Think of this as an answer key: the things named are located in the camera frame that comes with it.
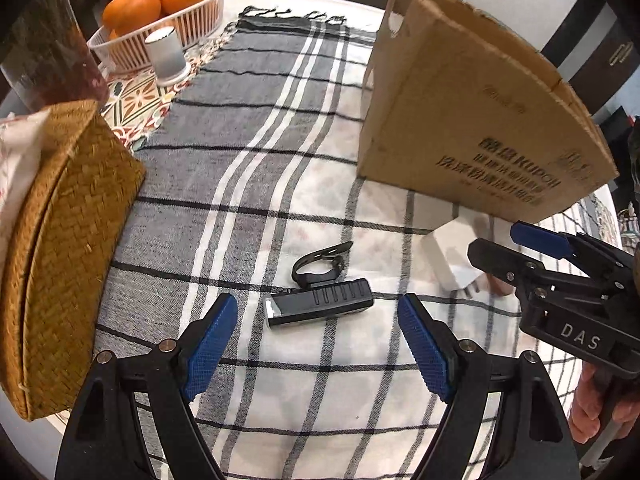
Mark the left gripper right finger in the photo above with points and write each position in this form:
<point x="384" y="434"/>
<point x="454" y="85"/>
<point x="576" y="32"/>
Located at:
<point x="531" y="438"/>

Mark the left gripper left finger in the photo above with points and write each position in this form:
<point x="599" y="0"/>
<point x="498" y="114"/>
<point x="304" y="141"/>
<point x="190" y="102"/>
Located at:
<point x="103" y="438"/>

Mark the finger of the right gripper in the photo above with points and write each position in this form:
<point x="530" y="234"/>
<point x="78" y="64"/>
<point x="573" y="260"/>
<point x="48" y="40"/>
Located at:
<point x="585" y="252"/>
<point x="505" y="264"/>

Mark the white power adapter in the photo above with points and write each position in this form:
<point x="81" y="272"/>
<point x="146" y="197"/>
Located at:
<point x="447" y="252"/>

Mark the black bike light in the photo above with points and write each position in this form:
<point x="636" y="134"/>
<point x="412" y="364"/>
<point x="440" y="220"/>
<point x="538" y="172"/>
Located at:
<point x="319" y="294"/>

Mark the brown leather piece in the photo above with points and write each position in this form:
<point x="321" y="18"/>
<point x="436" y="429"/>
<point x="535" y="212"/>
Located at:
<point x="498" y="287"/>

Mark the right human hand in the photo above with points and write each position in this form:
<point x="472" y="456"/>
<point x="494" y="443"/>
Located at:
<point x="583" y="419"/>

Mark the brown cardboard box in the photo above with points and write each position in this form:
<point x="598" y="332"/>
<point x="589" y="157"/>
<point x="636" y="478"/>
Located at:
<point x="458" y="107"/>

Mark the woven tissue box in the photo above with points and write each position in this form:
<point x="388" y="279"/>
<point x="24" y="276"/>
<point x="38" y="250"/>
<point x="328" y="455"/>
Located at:
<point x="59" y="255"/>

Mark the tissue pack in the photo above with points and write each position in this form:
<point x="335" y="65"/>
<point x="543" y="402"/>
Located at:
<point x="21" y="146"/>

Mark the patterned floral mat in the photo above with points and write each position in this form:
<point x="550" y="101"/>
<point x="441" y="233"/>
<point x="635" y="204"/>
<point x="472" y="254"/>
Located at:
<point x="137" y="105"/>

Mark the small white cup lamp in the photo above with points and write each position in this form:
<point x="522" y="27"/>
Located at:
<point x="165" y="52"/>

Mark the white fruit basket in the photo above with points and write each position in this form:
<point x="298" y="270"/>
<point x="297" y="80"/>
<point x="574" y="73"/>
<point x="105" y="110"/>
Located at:
<point x="127" y="54"/>

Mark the glass vase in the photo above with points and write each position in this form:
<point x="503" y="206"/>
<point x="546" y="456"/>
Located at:
<point x="46" y="60"/>

